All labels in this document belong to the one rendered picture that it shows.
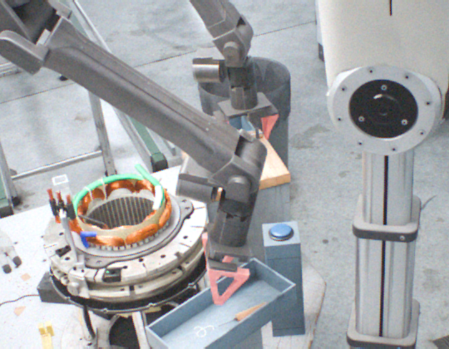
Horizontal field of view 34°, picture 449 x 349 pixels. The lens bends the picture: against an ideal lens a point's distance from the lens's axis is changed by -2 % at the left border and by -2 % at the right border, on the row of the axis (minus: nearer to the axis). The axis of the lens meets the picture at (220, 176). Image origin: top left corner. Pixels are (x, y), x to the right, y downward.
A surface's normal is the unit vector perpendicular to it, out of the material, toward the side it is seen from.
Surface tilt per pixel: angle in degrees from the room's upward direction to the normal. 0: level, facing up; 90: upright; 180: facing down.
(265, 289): 0
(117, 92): 103
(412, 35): 109
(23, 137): 0
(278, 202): 90
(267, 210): 90
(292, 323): 90
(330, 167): 0
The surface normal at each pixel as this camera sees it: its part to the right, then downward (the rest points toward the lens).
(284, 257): 0.02, 0.56
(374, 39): -0.22, 0.80
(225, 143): 0.55, -0.41
